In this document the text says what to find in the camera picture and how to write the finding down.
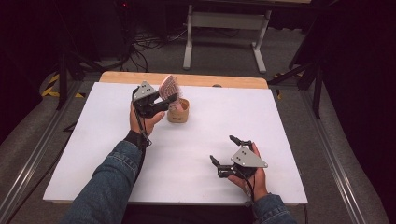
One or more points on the black tower with red light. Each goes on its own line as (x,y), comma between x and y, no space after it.
(124,25)

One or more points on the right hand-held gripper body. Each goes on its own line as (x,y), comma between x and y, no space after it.
(247,160)

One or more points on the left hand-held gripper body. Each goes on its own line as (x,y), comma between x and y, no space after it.
(146,101)

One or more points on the tan round cup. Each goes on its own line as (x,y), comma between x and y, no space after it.
(179,115)

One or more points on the pink hairbrush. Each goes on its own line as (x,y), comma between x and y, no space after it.
(169,87)

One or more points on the yellow black hazard tape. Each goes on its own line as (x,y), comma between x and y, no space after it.
(49,90)

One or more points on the white metal desk frame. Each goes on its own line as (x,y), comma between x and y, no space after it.
(227,20)

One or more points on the white board sheet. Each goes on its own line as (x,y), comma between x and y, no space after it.
(193,174)

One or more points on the person's left hand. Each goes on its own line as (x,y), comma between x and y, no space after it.
(146,124)

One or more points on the person's right hand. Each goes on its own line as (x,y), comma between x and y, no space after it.
(260,183)

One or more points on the aluminium floor rail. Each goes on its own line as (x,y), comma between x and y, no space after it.
(34,155)
(336,161)

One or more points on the black metal stand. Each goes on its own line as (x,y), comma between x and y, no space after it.
(317,93)
(62,81)

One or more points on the wooden table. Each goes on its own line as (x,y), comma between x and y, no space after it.
(218,80)

